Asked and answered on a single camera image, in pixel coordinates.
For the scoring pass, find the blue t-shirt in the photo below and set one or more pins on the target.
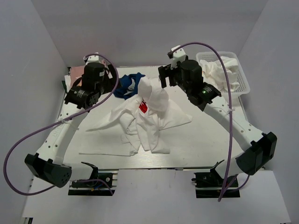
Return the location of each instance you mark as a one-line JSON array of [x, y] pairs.
[[129, 86]]

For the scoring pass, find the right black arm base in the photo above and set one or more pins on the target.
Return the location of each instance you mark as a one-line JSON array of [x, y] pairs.
[[208, 186]]

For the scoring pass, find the white t-shirt with red print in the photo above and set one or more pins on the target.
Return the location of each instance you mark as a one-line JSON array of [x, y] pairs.
[[135, 123]]

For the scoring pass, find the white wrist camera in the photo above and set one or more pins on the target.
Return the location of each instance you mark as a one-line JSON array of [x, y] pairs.
[[177, 54], [95, 58]]

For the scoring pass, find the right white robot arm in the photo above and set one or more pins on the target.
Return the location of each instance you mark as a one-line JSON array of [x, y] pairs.
[[258, 147]]

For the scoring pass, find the white plastic basket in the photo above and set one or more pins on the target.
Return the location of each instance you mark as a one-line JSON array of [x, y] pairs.
[[241, 79]]

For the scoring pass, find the folded pink t-shirt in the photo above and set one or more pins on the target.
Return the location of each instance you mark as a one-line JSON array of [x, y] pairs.
[[76, 73]]

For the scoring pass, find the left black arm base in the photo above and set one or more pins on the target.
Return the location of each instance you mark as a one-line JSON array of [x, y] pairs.
[[96, 188]]

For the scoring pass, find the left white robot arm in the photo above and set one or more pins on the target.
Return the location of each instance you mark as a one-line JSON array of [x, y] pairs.
[[48, 162]]

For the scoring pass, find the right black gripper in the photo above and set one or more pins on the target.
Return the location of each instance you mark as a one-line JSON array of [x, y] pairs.
[[165, 71]]

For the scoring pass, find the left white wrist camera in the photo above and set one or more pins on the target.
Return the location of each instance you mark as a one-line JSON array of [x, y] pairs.
[[95, 58]]

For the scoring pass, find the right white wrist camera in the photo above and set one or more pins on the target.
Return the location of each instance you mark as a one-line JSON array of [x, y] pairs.
[[177, 54]]

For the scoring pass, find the crumpled white t-shirts pile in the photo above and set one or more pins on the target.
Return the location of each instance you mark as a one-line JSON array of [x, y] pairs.
[[224, 72]]

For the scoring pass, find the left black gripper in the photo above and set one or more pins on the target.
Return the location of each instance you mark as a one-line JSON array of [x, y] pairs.
[[110, 81]]

